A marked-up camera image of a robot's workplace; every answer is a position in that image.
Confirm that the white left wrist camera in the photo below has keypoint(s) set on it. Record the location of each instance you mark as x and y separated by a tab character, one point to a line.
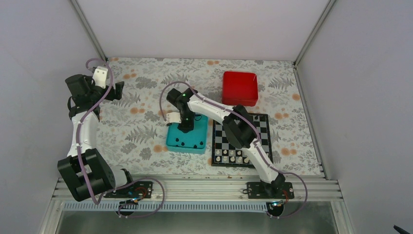
100	76

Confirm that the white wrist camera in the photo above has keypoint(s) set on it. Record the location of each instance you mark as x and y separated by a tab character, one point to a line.
173	117
100	76

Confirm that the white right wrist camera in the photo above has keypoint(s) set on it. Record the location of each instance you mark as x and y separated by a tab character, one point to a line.
173	117

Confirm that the teal plastic tray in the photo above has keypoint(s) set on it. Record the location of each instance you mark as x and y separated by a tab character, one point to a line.
193	142

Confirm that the red plastic tray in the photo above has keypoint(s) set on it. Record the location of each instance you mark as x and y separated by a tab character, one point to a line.
240	88

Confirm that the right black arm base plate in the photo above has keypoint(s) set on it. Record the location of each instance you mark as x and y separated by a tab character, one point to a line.
259	190

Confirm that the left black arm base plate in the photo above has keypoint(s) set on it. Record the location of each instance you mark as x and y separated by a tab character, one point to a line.
139	190

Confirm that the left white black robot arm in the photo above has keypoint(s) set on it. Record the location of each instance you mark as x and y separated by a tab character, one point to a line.
84	170

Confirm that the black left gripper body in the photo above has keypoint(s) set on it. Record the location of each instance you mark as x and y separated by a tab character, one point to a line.
111	96

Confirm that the floral patterned table mat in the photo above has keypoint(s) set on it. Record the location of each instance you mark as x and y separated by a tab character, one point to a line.
132	133

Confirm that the right aluminium corner post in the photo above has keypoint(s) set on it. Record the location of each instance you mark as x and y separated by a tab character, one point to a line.
322	18

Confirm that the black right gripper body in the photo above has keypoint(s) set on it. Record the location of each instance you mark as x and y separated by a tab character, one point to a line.
190	123

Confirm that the black white chess board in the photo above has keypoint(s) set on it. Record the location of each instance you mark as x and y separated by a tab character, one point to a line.
219	140

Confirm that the aluminium corner frame post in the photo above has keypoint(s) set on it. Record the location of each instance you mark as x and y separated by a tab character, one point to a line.
88	29

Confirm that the white chess pieces row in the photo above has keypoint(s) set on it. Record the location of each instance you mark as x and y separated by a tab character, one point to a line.
230	157

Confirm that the aluminium rail frame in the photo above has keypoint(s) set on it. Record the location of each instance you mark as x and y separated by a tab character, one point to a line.
210	204

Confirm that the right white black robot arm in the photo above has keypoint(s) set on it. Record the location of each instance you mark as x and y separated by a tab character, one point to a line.
238	126

